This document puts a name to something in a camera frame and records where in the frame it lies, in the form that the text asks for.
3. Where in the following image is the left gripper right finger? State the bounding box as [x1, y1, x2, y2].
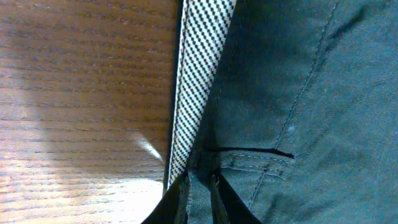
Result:
[210, 174, 261, 224]

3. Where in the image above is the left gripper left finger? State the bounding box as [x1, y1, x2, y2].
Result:
[142, 172, 190, 224]

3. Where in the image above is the black shorts garment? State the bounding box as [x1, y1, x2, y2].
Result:
[167, 0, 397, 223]

